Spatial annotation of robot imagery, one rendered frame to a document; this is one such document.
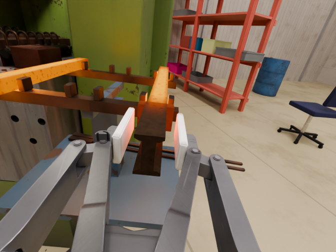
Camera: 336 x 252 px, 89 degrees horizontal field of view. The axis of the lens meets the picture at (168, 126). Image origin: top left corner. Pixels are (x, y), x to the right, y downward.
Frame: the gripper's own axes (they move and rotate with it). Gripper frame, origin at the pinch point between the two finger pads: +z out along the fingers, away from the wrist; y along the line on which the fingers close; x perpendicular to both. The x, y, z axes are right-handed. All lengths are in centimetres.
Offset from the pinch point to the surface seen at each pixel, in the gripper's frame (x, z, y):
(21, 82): 0.4, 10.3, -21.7
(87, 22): 10, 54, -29
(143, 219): -26.0, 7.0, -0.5
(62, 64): 1.1, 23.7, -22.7
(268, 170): -97, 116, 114
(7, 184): -52, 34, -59
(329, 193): -97, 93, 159
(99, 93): 0.2, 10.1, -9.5
